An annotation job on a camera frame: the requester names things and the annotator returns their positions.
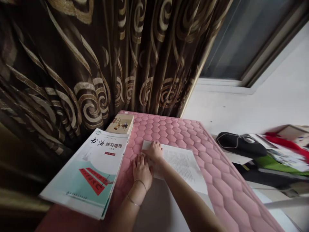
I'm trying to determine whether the person's left hand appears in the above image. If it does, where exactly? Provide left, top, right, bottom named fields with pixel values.
left=132, top=152, right=155, bottom=192

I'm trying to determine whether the person's right hand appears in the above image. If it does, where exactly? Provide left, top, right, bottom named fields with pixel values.
left=141, top=141, right=165, bottom=162

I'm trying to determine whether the printed white book page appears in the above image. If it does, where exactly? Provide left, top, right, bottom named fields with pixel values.
left=141, top=140, right=209, bottom=195

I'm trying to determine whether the blank white sheet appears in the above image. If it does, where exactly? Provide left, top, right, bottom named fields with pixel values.
left=135, top=178, right=216, bottom=232

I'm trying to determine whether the beige illustrated book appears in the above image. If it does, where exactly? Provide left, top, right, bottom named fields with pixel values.
left=105, top=114, right=135, bottom=135

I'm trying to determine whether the white and green textbook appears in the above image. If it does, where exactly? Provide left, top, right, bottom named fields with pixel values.
left=38, top=128, right=130, bottom=221

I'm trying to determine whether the pink quilted mat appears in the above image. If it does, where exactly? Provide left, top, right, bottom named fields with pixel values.
left=35, top=110, right=286, bottom=232

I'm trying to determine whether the black bag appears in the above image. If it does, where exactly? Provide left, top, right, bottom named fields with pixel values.
left=216, top=131, right=267, bottom=158

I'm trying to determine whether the brown curtain with gold swirls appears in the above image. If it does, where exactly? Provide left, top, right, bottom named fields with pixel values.
left=0, top=0, right=234, bottom=219

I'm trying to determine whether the red cloth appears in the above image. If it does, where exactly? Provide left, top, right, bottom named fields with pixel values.
left=264, top=131, right=309, bottom=156

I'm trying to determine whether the cardboard box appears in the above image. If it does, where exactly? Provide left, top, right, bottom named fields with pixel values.
left=275, top=124, right=309, bottom=143

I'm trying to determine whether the window with grey frame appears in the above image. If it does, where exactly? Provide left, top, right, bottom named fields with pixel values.
left=197, top=0, right=309, bottom=89

